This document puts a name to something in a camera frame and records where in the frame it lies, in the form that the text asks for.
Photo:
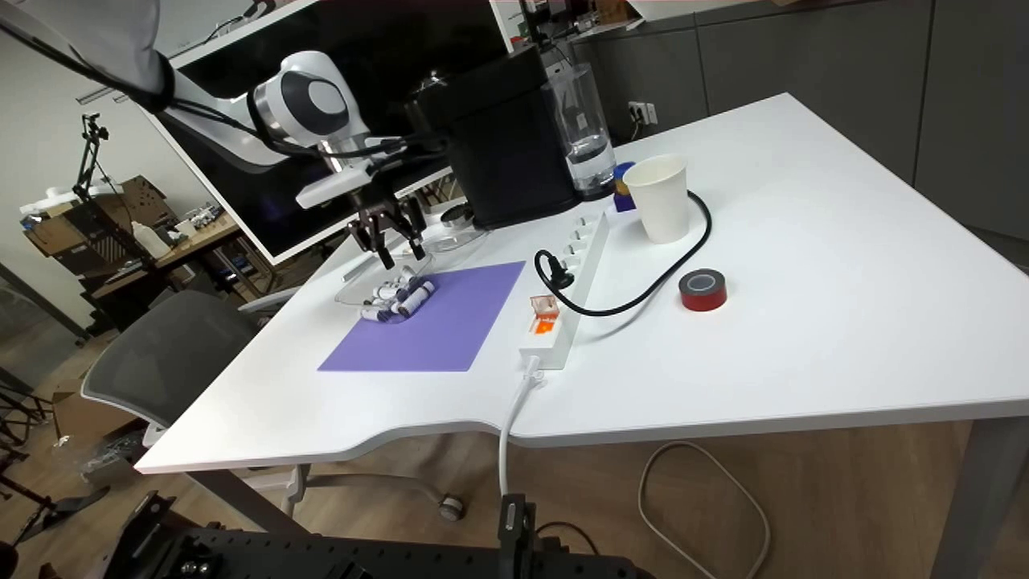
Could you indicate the grey office chair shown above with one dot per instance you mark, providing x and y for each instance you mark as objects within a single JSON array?
[{"x": 166, "y": 357}]

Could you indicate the clear water tank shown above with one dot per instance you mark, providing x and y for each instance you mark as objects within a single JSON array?
[{"x": 578, "y": 119}]

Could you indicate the white desk power strip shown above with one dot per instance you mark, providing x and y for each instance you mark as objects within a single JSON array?
[{"x": 561, "y": 284}]

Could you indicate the red tape roll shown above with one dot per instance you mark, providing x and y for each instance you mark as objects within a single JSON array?
[{"x": 701, "y": 289}]

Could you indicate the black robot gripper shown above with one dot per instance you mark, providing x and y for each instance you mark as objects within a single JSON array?
[{"x": 379, "y": 210}]

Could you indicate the black perforated breadboard table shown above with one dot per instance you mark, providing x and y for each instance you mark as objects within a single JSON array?
[{"x": 166, "y": 544}]

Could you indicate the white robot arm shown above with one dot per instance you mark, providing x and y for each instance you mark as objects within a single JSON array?
[{"x": 299, "y": 109}]

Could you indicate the black tripod stand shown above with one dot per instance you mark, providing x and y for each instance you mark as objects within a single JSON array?
[{"x": 86, "y": 168}]

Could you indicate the white computer monitor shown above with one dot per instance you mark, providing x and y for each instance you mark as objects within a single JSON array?
[{"x": 384, "y": 53}]

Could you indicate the purple paper mat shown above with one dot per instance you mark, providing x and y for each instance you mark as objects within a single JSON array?
[{"x": 445, "y": 336}]

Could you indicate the black coffee machine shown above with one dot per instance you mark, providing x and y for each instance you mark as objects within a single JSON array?
[{"x": 499, "y": 136}]

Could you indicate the white paper cup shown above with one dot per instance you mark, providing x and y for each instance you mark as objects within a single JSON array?
[{"x": 661, "y": 197}]

